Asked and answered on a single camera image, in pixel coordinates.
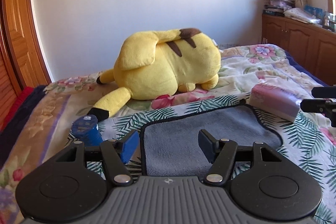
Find bottles on cabinet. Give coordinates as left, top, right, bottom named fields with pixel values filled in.
left=304, top=5, right=335, bottom=32

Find wall socket strip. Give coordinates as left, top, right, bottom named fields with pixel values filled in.
left=219, top=43, right=239, bottom=50

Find wooden room door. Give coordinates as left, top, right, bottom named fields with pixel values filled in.
left=1, top=0, right=51, bottom=88

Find red blanket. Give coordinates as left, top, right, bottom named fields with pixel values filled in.
left=1, top=86, right=34, bottom=131

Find floral bed quilt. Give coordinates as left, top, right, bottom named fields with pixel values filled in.
left=1, top=44, right=335, bottom=223

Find purple and grey towel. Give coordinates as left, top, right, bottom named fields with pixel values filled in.
left=139, top=103, right=283, bottom=177

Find stack of folded linens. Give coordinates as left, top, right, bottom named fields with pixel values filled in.
left=262, top=0, right=295, bottom=17

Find yellow Pikachu plush toy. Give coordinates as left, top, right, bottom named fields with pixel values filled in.
left=88, top=28, right=221, bottom=122

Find slatted wooden wardrobe door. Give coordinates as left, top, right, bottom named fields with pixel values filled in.
left=0, top=31, right=21, bottom=129

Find low wooden cabinet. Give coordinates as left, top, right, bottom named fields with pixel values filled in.
left=262, top=14, right=335, bottom=85

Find blue cup with lid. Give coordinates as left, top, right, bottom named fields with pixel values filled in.
left=71, top=115, right=103, bottom=146

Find pink tissue pack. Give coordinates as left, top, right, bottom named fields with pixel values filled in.
left=249, top=83, right=301, bottom=122

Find dark blue blanket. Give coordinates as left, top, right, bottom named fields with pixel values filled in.
left=1, top=85, right=46, bottom=168

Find white folded cloth bundle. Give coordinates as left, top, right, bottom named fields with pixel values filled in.
left=284, top=8, right=321, bottom=25

